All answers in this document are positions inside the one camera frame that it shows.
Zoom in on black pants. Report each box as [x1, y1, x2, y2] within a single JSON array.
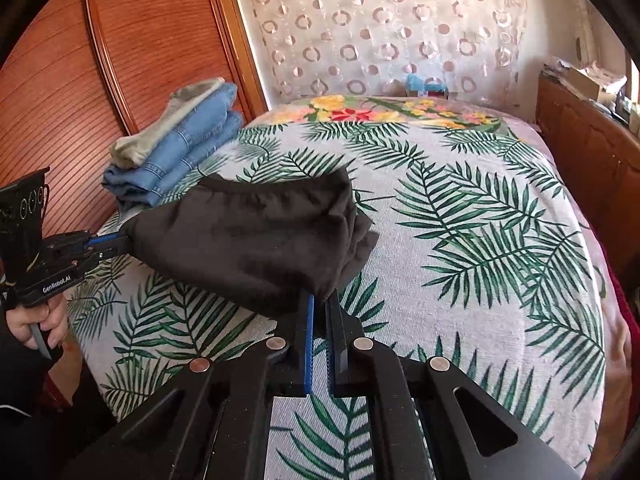
[[119, 168, 378, 318]]

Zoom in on wooden louvered wardrobe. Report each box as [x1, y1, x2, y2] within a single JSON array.
[[1, 0, 267, 234]]

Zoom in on floral pink blanket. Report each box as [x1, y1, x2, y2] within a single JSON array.
[[238, 96, 629, 479]]

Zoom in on circle pattern sheer curtain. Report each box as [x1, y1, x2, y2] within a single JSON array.
[[239, 0, 527, 107]]

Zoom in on cardboard box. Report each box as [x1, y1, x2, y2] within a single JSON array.
[[563, 63, 627, 106]]

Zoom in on palm leaf bed cover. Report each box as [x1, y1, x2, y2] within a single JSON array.
[[70, 122, 608, 472]]

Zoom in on folded blue jeans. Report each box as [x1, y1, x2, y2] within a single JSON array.
[[102, 81, 242, 211]]

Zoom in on folded beige pants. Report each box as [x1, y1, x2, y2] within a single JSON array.
[[110, 77, 224, 170]]

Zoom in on wooden sideboard cabinet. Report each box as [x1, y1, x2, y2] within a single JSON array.
[[536, 75, 640, 288]]

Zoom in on blue toy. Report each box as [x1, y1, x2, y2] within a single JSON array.
[[406, 74, 449, 99]]

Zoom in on left hand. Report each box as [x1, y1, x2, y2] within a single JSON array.
[[6, 295, 68, 350]]

